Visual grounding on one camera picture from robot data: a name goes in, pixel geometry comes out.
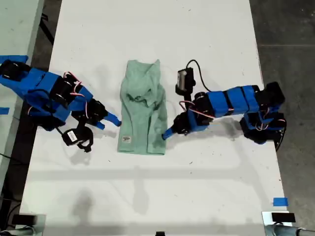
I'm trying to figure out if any pale green T-shirt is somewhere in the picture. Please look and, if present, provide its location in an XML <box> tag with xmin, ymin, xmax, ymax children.
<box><xmin>117</xmin><ymin>59</ymin><xmax>168</xmax><ymax>156</ymax></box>

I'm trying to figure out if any long blue tape strip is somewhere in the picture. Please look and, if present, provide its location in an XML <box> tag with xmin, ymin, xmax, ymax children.
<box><xmin>0</xmin><ymin>55</ymin><xmax>29</xmax><ymax>65</ymax></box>

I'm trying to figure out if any pale grey side table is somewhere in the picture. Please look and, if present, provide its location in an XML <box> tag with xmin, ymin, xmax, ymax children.
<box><xmin>0</xmin><ymin>0</ymin><xmax>46</xmax><ymax>190</ymax></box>

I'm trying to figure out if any small black box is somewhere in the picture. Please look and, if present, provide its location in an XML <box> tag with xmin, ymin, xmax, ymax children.
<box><xmin>11</xmin><ymin>214</ymin><xmax>37</xmax><ymax>225</ymax></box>
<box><xmin>271</xmin><ymin>212</ymin><xmax>296</xmax><ymax>223</ymax></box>

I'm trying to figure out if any blue tape rectangle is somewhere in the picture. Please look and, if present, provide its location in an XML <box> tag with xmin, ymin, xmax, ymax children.
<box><xmin>273</xmin><ymin>197</ymin><xmax>289</xmax><ymax>207</ymax></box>

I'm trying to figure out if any black camera stalk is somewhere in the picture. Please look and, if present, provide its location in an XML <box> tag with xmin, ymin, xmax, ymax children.
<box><xmin>183</xmin><ymin>93</ymin><xmax>195</xmax><ymax>113</ymax></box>
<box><xmin>76</xmin><ymin>121</ymin><xmax>95</xmax><ymax>153</ymax></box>

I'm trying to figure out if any black camera box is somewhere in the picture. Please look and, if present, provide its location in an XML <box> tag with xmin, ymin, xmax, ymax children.
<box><xmin>61</xmin><ymin>127</ymin><xmax>80</xmax><ymax>148</ymax></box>
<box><xmin>174</xmin><ymin>68</ymin><xmax>197</xmax><ymax>95</ymax></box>

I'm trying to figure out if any black metal frame leg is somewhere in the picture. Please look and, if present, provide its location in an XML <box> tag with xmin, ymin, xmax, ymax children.
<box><xmin>39</xmin><ymin>13</ymin><xmax>55</xmax><ymax>46</ymax></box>

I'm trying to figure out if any grey metal bracket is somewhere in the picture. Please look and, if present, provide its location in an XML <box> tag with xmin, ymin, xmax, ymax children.
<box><xmin>261</xmin><ymin>210</ymin><xmax>293</xmax><ymax>236</ymax></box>
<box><xmin>14</xmin><ymin>213</ymin><xmax>47</xmax><ymax>236</ymax></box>

